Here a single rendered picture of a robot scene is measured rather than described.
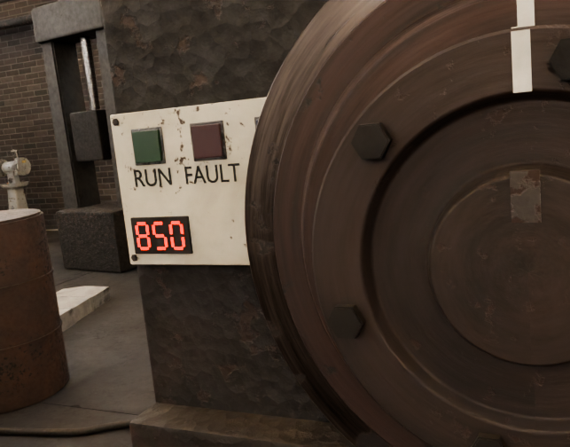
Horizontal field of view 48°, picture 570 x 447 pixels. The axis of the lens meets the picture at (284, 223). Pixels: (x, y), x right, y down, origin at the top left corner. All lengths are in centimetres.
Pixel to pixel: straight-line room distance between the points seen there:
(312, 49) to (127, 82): 33
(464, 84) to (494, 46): 3
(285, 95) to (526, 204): 22
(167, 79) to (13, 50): 875
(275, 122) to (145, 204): 28
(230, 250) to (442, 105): 38
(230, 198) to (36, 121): 860
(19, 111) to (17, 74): 49
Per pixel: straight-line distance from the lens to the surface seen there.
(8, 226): 317
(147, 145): 76
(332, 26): 52
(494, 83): 40
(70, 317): 452
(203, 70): 74
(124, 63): 80
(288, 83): 53
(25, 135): 945
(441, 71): 41
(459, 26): 45
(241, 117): 70
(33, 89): 929
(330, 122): 48
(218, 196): 72
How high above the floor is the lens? 122
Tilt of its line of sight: 9 degrees down
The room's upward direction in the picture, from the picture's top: 6 degrees counter-clockwise
